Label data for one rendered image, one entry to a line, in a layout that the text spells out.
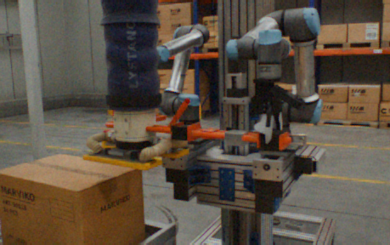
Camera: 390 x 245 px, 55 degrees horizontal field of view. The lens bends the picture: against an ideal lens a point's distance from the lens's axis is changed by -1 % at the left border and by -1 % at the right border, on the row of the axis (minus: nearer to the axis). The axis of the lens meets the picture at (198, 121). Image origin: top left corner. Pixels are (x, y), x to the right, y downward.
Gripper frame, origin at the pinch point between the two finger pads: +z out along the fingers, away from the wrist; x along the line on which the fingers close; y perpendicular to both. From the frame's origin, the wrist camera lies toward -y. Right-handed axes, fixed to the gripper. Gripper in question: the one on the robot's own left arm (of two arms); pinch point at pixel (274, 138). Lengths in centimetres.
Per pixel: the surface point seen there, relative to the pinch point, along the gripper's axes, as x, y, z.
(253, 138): 3.5, 6.1, -0.2
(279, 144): 4.5, -3.2, 0.7
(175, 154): -3.8, 44.0, 11.3
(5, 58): -506, 1007, -48
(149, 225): -28, 80, 60
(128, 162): 15, 52, 11
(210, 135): 3.8, 22.7, 0.3
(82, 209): 20, 74, 33
